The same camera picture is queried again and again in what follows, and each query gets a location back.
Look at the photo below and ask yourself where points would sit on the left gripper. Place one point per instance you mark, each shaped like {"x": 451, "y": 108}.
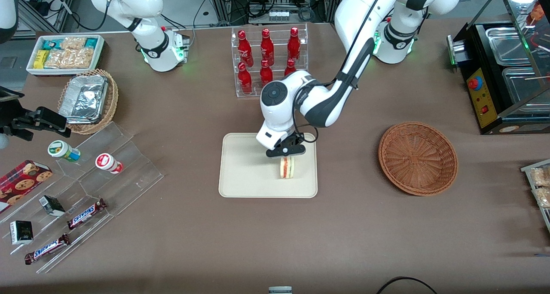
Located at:
{"x": 294, "y": 139}

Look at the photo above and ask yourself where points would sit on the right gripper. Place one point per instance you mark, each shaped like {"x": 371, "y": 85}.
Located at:
{"x": 18, "y": 122}

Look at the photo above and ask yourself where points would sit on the sandwich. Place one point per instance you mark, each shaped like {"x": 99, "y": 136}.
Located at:
{"x": 287, "y": 168}

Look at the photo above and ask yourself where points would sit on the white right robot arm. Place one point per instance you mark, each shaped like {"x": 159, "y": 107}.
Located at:
{"x": 159, "y": 44}

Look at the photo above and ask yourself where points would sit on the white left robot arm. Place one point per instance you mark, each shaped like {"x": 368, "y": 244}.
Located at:
{"x": 356, "y": 44}

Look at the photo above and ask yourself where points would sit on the cream plastic tray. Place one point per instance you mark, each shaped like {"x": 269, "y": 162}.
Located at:
{"x": 249, "y": 173}

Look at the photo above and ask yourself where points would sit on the light wicker basket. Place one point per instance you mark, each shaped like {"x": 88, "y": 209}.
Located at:
{"x": 109, "y": 109}

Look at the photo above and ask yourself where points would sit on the brown wicker basket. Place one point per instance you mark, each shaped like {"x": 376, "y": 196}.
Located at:
{"x": 417, "y": 158}

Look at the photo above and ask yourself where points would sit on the grey metal snack tray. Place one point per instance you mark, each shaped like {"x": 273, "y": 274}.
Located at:
{"x": 526, "y": 169}

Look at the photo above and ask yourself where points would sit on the green sunflower yogurt cup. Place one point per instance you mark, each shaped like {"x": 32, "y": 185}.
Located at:
{"x": 64, "y": 151}

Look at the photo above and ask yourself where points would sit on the silver foil packet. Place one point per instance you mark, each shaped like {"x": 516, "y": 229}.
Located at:
{"x": 77, "y": 118}
{"x": 88, "y": 94}

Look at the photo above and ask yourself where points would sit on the white plastic snack bin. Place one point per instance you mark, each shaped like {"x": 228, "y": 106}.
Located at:
{"x": 32, "y": 68}

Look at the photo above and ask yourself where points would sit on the red plaid cookie box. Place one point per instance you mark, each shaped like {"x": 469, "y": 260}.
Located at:
{"x": 21, "y": 184}

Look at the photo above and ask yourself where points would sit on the yellow snack packet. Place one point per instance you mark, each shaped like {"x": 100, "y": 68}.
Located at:
{"x": 41, "y": 59}

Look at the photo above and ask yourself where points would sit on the clear acrylic bottle rack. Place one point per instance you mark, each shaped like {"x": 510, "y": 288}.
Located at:
{"x": 258, "y": 90}

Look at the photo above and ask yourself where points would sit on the clear cracker bag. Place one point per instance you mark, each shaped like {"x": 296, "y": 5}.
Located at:
{"x": 74, "y": 43}
{"x": 60, "y": 59}
{"x": 84, "y": 57}

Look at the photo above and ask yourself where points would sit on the red lid yogurt cup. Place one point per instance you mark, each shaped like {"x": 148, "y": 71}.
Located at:
{"x": 109, "y": 163}

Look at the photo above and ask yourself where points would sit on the red soda bottle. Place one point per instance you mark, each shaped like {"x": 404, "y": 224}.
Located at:
{"x": 267, "y": 44}
{"x": 265, "y": 72}
{"x": 290, "y": 68}
{"x": 294, "y": 42}
{"x": 244, "y": 78}
{"x": 244, "y": 47}

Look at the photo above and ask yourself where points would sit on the small black white carton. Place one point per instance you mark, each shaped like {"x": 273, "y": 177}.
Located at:
{"x": 21, "y": 232}
{"x": 52, "y": 205}

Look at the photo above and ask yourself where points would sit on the teal snack packet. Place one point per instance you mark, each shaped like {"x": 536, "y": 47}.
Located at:
{"x": 51, "y": 44}
{"x": 90, "y": 42}

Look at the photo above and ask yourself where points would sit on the Snickers chocolate bar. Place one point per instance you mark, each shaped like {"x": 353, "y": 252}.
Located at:
{"x": 87, "y": 214}
{"x": 47, "y": 249}

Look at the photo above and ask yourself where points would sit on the clear acrylic step shelf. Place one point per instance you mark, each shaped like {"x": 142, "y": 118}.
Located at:
{"x": 129, "y": 178}

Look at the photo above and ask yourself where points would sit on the white power strip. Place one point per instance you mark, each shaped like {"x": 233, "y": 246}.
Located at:
{"x": 279, "y": 15}

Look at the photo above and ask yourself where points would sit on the red emergency stop button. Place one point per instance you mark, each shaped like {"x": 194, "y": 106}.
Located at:
{"x": 475, "y": 83}

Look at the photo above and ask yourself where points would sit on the black food warmer cabinet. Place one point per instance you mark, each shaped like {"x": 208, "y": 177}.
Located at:
{"x": 485, "y": 105}

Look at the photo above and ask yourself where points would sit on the steel warmer pan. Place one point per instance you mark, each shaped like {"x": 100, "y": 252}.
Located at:
{"x": 507, "y": 44}
{"x": 526, "y": 87}

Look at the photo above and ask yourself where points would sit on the clear pastry bag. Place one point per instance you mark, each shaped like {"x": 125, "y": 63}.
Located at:
{"x": 541, "y": 176}
{"x": 543, "y": 197}

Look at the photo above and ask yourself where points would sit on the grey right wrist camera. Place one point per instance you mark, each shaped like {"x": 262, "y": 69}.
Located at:
{"x": 2, "y": 141}

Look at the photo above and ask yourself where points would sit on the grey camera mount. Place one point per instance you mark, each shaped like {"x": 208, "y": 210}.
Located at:
{"x": 280, "y": 290}

